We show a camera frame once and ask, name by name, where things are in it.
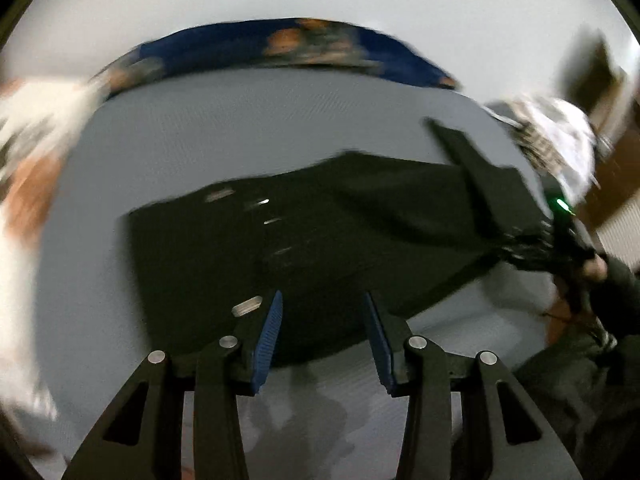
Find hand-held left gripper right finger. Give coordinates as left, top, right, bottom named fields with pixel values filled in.
left=363, top=291, right=583, bottom=480

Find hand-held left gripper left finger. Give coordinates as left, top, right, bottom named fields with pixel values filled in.
left=62, top=290, right=284, bottom=480

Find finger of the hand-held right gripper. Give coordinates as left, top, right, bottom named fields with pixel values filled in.
left=425, top=118, right=547, bottom=242

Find black pants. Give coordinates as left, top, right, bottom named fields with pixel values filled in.
left=122, top=150, right=546, bottom=367

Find person's right forearm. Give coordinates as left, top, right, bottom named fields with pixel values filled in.
left=589, top=255, right=640, bottom=343

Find person's right hand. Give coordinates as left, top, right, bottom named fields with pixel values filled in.
left=580, top=256, right=610, bottom=287

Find black and white striped cloth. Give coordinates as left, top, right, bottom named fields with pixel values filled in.
left=514, top=119, right=557, bottom=177

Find white dotted cloth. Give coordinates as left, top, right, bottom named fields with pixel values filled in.
left=484, top=95, right=599, bottom=207

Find wooden cabinet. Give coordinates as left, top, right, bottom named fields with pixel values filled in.
left=570, top=34, right=640, bottom=233

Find person's dark clothing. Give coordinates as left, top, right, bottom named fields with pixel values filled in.
left=514, top=330, right=640, bottom=480

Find blue patterned cloth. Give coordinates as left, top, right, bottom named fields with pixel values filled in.
left=91, top=17, right=459, bottom=99

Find grey mesh mattress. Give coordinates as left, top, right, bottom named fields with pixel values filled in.
left=35, top=67, right=557, bottom=480

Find white printed cloth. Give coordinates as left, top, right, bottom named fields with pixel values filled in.
left=0, top=77, right=103, bottom=423

